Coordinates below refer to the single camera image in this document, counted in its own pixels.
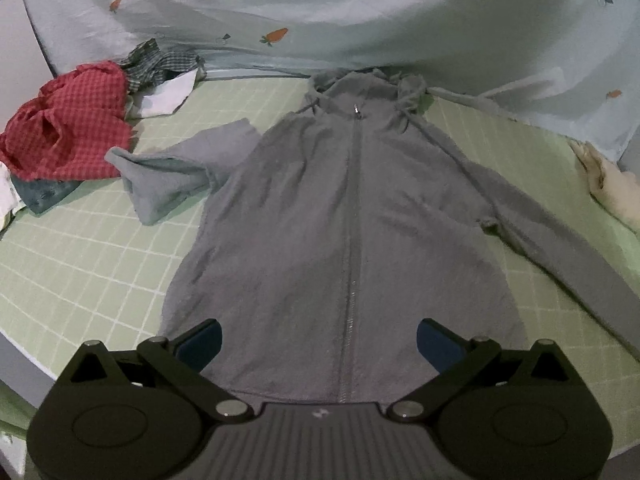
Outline grey zip hoodie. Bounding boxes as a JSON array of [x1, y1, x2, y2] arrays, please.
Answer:
[[106, 70, 639, 403]]

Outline green cloth at edge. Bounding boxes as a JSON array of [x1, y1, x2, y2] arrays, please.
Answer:
[[0, 382, 36, 440]]

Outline blue denim jeans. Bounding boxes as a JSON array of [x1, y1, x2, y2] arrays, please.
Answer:
[[11, 176, 81, 214]]

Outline white garment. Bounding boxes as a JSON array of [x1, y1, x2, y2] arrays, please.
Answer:
[[0, 164, 25, 231]]

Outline beige cloth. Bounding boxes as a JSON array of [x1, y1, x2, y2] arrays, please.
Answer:
[[568, 140, 640, 235]]

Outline red checked garment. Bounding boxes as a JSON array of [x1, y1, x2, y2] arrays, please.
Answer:
[[1, 61, 132, 181]]

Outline white folded cloth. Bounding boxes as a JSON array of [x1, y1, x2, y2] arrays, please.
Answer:
[[127, 68, 198, 119]]

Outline green plaid shirt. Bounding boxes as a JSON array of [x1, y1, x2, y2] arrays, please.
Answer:
[[117, 38, 206, 94]]

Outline light green carrot print sheet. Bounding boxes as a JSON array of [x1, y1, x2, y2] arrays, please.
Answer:
[[24, 0, 639, 159]]

